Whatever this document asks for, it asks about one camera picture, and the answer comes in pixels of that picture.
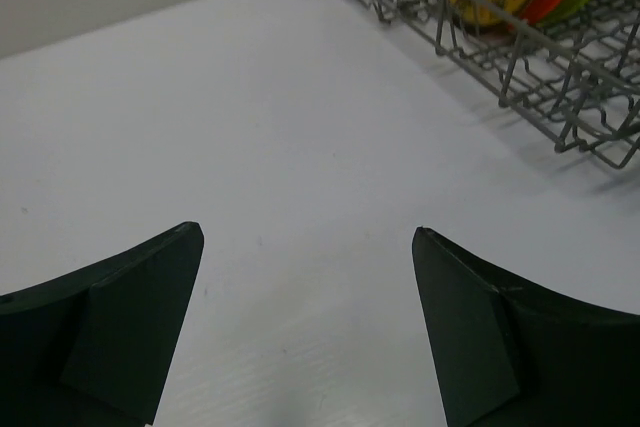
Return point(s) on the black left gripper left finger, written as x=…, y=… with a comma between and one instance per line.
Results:
x=94, y=347

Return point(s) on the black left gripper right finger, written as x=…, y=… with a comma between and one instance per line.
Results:
x=510, y=352

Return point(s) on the grey wire dish rack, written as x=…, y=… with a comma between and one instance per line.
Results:
x=576, y=80

